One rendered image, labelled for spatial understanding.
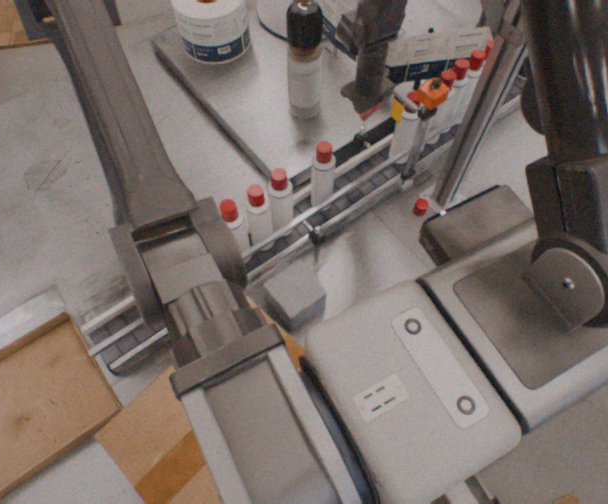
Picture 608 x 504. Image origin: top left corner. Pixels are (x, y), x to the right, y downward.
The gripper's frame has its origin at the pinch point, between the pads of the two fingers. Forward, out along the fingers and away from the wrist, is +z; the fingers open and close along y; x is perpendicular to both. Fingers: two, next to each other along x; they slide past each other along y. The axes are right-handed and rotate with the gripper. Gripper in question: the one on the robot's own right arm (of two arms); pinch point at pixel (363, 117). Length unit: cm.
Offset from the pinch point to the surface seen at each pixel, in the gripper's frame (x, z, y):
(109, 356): 10, 13, 74
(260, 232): 9.0, 4.4, 35.0
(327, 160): 7.7, -4.7, 16.6
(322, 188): 8.2, 3.7, 17.9
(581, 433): 98, 100, -36
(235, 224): 8.6, -3.4, 39.9
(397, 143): 7.4, 6.0, -5.4
